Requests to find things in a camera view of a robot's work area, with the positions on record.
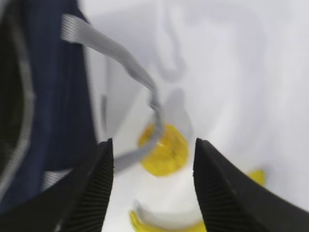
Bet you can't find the navy blue lunch bag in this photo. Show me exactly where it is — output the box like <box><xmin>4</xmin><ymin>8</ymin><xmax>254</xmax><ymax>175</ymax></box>
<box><xmin>0</xmin><ymin>0</ymin><xmax>163</xmax><ymax>213</ymax></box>

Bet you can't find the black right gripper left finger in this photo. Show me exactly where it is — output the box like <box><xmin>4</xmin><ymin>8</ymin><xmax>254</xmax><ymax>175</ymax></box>
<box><xmin>0</xmin><ymin>139</ymin><xmax>113</xmax><ymax>232</ymax></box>

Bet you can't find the yellow pear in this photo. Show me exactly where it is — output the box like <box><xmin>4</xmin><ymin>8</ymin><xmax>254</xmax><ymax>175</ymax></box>
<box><xmin>140</xmin><ymin>124</ymin><xmax>189</xmax><ymax>177</ymax></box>

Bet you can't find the yellow banana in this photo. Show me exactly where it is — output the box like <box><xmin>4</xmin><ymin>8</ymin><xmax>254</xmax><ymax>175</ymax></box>
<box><xmin>127</xmin><ymin>169</ymin><xmax>267</xmax><ymax>232</ymax></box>

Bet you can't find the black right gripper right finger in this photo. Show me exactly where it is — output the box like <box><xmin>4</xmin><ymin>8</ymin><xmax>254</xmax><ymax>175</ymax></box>
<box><xmin>193</xmin><ymin>138</ymin><xmax>309</xmax><ymax>232</ymax></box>

